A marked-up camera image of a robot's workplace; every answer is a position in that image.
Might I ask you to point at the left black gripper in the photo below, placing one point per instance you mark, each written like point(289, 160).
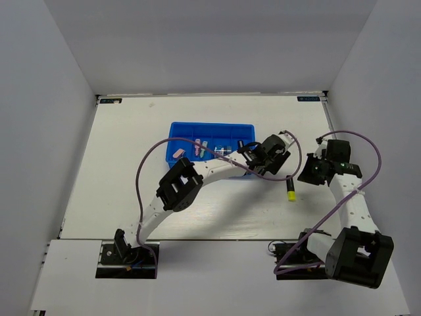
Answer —
point(281, 157)

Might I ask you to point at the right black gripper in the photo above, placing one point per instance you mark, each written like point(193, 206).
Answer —
point(306, 176)

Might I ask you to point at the yellow capped black highlighter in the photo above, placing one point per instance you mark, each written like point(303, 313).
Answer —
point(290, 190)

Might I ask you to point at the blue tape roll pack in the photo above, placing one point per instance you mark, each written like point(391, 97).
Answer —
point(222, 150)

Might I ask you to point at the green clear utility knife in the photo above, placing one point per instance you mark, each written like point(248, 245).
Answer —
point(203, 149)

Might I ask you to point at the pink utility knife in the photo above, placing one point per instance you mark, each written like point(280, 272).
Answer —
point(197, 147)

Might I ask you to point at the pink eraser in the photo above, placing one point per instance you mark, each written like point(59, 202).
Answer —
point(178, 153)

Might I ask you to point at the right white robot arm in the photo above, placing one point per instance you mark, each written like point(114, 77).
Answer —
point(360, 253)

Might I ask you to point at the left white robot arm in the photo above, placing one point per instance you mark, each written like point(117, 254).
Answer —
point(179, 187)

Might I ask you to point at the blue plastic divided bin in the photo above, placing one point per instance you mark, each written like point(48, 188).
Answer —
point(183, 135)

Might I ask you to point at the right corner label sticker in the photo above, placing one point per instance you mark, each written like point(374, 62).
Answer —
point(305, 98)

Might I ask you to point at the corner label sticker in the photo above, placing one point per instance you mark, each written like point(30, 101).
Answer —
point(110, 100)
point(305, 98)

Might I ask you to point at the left corner label sticker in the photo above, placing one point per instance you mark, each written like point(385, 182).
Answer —
point(110, 100)

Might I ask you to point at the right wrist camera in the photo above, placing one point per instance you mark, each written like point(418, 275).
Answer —
point(320, 152)

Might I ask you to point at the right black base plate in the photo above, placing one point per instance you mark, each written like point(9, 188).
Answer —
point(278, 248)

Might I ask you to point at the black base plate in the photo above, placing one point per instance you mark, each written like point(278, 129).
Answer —
point(139, 264)
point(278, 248)

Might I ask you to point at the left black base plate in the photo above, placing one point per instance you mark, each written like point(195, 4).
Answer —
point(139, 264)

